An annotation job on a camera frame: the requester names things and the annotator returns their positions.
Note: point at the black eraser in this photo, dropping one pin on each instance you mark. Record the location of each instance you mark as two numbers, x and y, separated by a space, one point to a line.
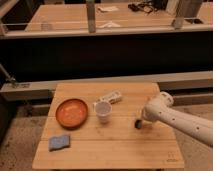
138 124

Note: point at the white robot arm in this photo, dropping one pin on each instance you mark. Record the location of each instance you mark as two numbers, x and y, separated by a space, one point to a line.
159 108

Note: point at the white ceramic cup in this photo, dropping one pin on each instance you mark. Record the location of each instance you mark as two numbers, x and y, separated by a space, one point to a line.
103 110

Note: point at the orange plate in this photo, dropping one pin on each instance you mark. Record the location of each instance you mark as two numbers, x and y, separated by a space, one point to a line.
71 113

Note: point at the white crumpled paper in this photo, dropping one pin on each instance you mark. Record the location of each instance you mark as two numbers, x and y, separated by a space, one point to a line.
110 25

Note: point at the blue sponge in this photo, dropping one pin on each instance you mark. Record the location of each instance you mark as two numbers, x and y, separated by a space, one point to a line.
60 142

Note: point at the white paper on desk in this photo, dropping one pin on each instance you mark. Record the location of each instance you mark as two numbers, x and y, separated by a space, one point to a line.
108 9

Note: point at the grey metal post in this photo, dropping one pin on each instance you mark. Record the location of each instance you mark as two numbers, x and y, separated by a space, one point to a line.
186 10
90 6

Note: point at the grey metal post right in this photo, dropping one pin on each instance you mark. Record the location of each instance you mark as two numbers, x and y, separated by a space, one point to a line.
186 10

